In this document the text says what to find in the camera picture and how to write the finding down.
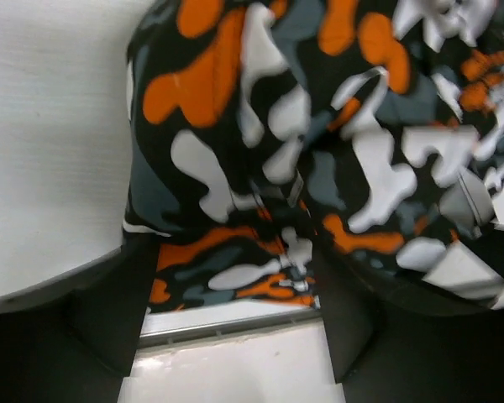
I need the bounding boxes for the front aluminium rail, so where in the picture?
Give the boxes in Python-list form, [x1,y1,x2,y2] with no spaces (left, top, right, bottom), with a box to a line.
[138,310,321,349]

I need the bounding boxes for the orange camouflage shorts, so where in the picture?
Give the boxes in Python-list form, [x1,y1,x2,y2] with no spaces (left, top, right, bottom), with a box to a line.
[123,1,504,316]

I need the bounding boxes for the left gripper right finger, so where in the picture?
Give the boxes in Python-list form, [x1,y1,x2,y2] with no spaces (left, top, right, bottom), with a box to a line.
[313,236,504,402]

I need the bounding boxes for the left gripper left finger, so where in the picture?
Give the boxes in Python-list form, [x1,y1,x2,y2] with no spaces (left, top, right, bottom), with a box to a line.
[0,235,159,402]

